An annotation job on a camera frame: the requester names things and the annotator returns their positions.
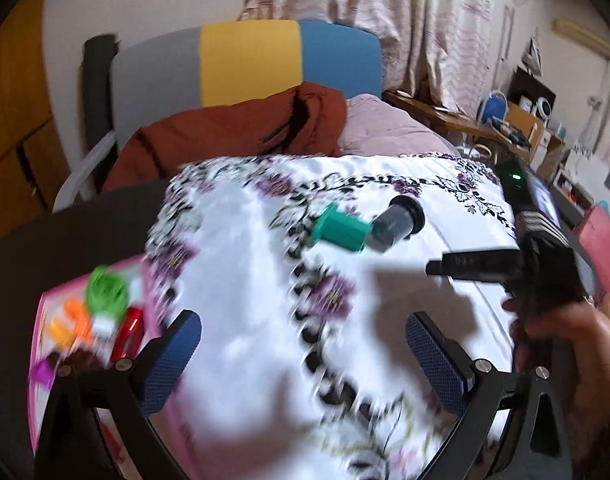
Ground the blue white small chair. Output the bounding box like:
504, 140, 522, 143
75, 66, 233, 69
478, 90, 509, 122

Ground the green white plug-in device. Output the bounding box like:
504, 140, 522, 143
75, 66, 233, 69
86, 266, 129, 339

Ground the dark brown pumpkin ornament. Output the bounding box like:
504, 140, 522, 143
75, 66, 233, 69
61, 348, 105, 372

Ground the white chair armrest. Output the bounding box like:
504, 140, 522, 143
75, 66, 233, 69
52, 131, 117, 214

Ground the pink white tray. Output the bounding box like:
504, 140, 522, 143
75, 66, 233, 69
27, 257, 202, 479

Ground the patterned beige curtain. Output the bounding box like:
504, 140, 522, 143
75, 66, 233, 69
241, 0, 494, 115

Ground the grey yellow blue chair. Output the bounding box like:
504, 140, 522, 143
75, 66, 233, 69
110, 20, 384, 148

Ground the black rolled mat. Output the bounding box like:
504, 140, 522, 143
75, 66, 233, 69
80, 32, 120, 194

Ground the teal ribbed plastic mold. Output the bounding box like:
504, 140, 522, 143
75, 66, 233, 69
310, 203, 372, 252

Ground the pink blanket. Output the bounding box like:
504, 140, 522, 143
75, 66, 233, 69
338, 93, 460, 158

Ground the cluttered wooden shelf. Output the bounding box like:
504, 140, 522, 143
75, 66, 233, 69
536, 35, 610, 213

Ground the wooden side table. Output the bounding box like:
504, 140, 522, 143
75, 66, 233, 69
382, 91, 530, 162

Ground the clear cup black lid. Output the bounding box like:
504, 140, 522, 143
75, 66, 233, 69
368, 195, 425, 252

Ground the orange plastic car shell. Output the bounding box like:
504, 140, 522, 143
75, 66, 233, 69
46, 318, 77, 352

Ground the person's right hand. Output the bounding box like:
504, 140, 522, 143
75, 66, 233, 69
510, 300, 610, 479

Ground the glossy red capsule case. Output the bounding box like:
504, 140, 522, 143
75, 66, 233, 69
110, 307, 145, 364

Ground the purple monkey face mold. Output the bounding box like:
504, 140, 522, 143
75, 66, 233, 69
29, 356, 58, 389

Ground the wooden wardrobe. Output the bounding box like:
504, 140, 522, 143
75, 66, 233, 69
0, 0, 70, 238

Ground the rust red jacket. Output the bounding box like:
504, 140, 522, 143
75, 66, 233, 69
103, 82, 347, 192

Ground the orange building block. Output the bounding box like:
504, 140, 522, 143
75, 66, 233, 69
63, 298, 93, 344

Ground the white floral embroidered tablecloth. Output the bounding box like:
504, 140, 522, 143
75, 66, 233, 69
145, 154, 514, 479

